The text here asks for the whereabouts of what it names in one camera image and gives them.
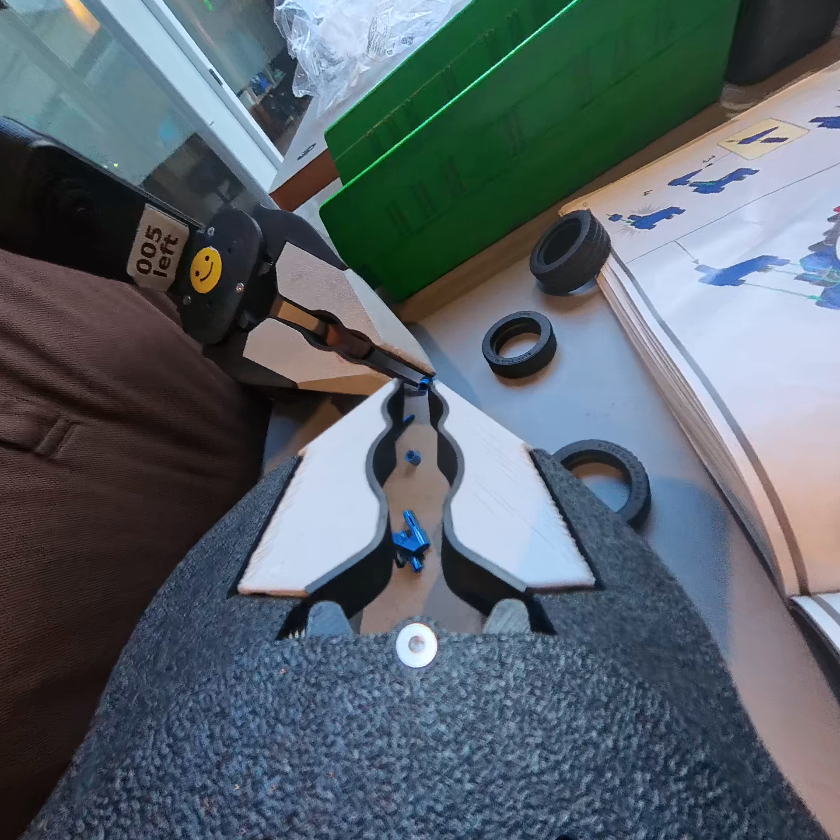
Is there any black case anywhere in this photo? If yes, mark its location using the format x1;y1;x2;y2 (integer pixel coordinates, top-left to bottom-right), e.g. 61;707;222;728
725;0;840;86

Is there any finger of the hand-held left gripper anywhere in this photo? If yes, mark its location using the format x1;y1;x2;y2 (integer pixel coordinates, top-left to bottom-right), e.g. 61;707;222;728
241;318;403;396
276;244;437;387

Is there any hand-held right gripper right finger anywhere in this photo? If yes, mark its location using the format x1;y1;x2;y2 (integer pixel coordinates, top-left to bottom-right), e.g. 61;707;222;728
428;381;597;621

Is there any clear plastic bag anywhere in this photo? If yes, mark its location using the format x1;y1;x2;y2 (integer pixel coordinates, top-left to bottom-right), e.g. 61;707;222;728
272;0;473;114

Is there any grey desk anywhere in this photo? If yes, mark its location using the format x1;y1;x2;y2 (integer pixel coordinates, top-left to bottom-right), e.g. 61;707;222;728
262;39;840;840

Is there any open instruction booklet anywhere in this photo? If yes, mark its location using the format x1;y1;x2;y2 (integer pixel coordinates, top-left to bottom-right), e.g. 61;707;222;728
558;62;840;657

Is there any green storage bin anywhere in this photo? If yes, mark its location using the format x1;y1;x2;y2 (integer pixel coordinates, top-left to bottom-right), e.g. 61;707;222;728
318;0;742;303

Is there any black toy tyre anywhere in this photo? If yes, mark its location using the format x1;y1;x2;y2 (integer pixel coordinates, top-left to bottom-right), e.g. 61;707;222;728
481;308;557;380
529;209;613;296
553;438;652;531

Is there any white framed glass partition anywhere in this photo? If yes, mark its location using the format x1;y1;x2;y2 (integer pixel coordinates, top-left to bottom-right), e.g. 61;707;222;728
0;0;284;219

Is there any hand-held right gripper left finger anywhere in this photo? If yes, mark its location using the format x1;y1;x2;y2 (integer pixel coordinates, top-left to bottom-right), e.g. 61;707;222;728
238;379;404;621

